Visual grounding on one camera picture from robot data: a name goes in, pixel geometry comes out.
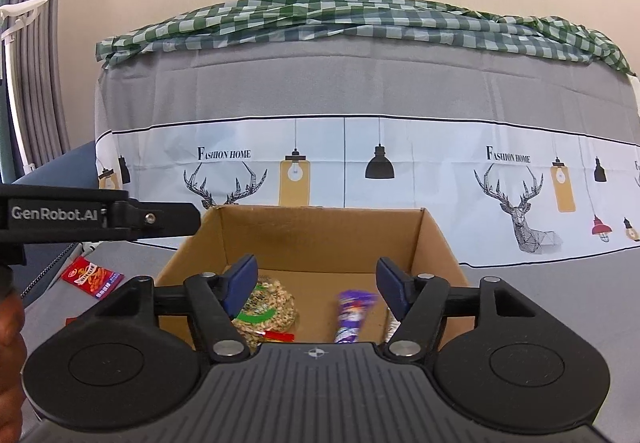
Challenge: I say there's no white floor lamp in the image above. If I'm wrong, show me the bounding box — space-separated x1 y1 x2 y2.
1 0 50 174

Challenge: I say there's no round puffed grain snack bag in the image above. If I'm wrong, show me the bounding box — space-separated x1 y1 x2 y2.
232 277 298 352

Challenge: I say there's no long red shrimp cracker packet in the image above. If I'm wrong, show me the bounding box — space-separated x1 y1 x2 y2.
61 257 124 300

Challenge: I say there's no grey curtain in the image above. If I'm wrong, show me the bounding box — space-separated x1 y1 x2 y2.
1 0 70 166

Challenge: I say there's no person's left hand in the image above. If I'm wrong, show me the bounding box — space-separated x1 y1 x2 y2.
0 289 26 443

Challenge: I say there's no brown cardboard box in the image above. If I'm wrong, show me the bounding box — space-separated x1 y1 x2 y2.
156 206 469 343

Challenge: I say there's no grey deer print cover cloth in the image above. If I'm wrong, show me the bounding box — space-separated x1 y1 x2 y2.
25 38 639 442

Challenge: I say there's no green checkered cloth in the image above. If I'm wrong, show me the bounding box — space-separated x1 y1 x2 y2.
94 0 633 76

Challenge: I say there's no orange red snack packet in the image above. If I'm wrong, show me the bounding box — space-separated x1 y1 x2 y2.
262 330 295 343

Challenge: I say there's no purple candy bar wrapper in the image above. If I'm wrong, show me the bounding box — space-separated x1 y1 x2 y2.
334 289 376 345

